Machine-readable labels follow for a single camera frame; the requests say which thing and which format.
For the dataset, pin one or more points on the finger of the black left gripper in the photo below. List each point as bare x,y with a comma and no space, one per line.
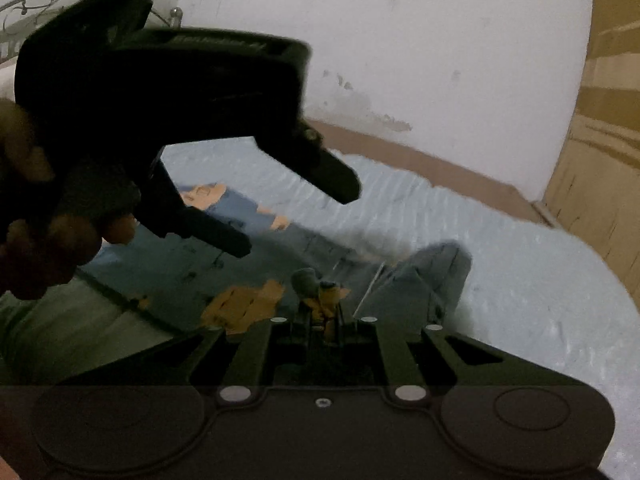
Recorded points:
299,147
165,212

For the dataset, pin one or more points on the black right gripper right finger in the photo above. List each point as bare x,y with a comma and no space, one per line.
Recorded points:
444,368

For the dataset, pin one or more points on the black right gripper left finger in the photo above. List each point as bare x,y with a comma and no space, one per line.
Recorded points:
242,369

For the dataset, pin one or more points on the blue pants with orange cars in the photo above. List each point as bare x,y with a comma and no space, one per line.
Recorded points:
187,284

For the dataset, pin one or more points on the person's left hand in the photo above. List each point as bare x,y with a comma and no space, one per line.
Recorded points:
45,232

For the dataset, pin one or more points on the brown wooden bed board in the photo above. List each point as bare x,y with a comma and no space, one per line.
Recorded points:
494,194

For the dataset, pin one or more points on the ornate metal headboard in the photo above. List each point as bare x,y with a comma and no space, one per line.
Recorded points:
74,23

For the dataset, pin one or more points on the light blue quilted bed cover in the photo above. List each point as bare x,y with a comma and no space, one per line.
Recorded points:
536,293

